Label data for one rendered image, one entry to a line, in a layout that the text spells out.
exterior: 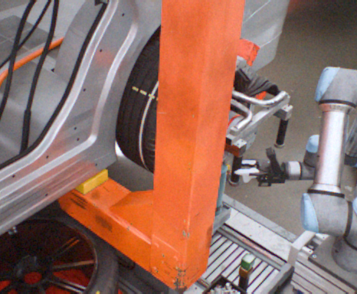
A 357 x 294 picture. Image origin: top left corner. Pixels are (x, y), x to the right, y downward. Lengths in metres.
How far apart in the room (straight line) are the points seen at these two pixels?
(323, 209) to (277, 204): 1.53
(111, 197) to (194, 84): 0.85
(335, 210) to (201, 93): 0.58
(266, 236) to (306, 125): 1.23
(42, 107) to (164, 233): 0.66
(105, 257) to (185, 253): 0.42
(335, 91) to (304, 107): 2.34
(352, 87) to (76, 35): 1.07
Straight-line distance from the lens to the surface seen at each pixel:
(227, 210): 2.96
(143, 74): 2.22
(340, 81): 1.86
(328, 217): 1.79
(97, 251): 2.29
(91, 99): 2.06
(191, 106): 1.57
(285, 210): 3.28
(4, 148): 2.33
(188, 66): 1.53
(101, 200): 2.23
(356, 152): 2.16
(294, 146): 3.78
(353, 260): 1.91
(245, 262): 2.09
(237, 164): 2.16
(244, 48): 2.36
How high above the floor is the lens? 2.21
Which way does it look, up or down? 38 degrees down
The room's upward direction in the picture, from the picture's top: 5 degrees clockwise
